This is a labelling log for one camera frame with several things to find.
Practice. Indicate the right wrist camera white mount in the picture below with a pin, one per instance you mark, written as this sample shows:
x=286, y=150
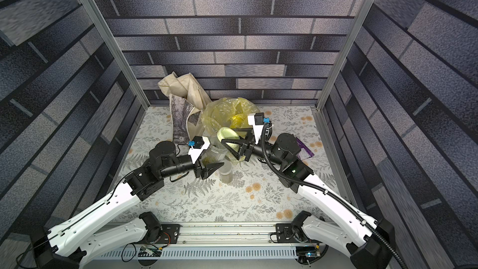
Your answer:
x=257, y=121

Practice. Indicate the beige printed tote bag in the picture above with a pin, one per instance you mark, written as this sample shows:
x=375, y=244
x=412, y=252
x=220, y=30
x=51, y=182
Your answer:
x=187, y=101

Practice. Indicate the aluminium frame post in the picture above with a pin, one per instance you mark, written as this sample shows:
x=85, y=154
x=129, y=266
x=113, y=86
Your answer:
x=341, y=58
x=98, y=20

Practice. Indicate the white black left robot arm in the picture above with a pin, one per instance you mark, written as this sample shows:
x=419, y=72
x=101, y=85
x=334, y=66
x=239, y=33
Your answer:
x=77, y=241

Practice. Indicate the clear jar of mung beans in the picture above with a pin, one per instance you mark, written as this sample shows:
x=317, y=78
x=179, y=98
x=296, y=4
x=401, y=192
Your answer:
x=215, y=153

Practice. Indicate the aluminium frame post right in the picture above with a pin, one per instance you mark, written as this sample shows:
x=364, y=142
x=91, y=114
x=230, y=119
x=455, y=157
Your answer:
x=341, y=58

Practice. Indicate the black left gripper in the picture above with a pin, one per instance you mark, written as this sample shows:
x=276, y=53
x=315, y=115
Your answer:
x=208, y=170

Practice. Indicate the green circuit board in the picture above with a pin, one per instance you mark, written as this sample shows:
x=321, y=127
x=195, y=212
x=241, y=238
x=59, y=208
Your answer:
x=145, y=251
x=307, y=254

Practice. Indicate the small clear bean jar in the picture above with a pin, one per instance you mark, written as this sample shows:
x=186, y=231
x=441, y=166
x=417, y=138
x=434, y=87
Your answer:
x=226, y=172

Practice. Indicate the purple packet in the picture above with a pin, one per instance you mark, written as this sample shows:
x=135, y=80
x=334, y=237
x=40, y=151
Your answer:
x=305, y=152

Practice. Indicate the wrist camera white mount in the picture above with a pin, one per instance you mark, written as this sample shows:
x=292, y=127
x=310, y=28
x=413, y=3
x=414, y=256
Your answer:
x=257, y=121
x=197, y=146

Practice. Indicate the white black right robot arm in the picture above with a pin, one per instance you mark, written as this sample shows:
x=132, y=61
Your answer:
x=368, y=242

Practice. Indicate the aluminium frame post left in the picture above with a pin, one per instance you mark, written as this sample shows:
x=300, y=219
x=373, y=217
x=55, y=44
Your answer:
x=98, y=20

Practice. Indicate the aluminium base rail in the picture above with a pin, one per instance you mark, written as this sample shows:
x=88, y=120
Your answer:
x=210, y=241

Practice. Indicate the green circuit board left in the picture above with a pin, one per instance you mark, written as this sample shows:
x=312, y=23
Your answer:
x=145, y=251

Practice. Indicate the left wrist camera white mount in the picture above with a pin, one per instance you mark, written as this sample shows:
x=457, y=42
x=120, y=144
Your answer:
x=197, y=146

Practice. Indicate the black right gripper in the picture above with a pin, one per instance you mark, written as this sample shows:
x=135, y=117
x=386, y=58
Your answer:
x=248, y=147

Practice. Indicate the yellow plastic trash bag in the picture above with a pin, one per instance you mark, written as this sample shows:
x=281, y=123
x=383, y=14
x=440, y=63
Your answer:
x=227, y=112

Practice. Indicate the green circuit board right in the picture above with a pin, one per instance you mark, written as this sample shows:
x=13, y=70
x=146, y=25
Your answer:
x=307, y=254

